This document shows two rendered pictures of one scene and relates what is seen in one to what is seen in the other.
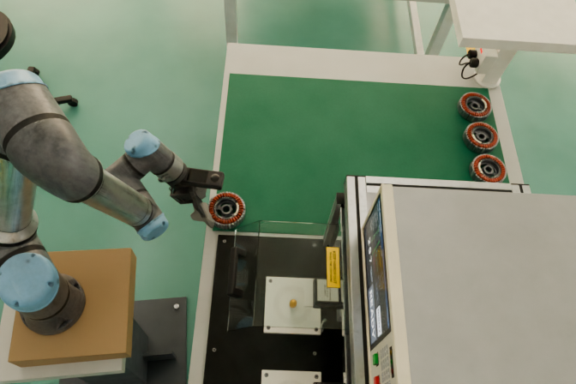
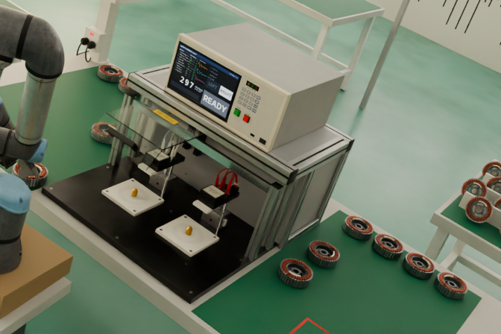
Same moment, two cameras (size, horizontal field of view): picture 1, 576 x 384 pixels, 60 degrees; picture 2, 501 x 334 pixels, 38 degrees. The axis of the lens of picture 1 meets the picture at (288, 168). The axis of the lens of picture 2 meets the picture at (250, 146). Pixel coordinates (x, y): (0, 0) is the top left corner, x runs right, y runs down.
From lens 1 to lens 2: 1.82 m
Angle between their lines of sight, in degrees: 52
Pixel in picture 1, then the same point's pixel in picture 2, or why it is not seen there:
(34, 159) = (49, 33)
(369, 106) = not seen: hidden behind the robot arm
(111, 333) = (51, 250)
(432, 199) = (202, 34)
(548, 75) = not seen: hidden behind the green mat
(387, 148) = (86, 110)
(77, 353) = (44, 270)
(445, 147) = (116, 98)
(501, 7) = not seen: outside the picture
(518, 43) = not seen: outside the picture
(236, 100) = not seen: outside the picture
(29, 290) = (20, 189)
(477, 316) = (262, 60)
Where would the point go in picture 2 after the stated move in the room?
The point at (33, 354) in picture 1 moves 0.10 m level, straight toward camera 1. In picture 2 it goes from (15, 285) to (53, 279)
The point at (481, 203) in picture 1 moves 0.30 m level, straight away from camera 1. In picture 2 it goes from (219, 31) to (206, 1)
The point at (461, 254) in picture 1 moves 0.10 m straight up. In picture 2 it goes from (234, 46) to (242, 18)
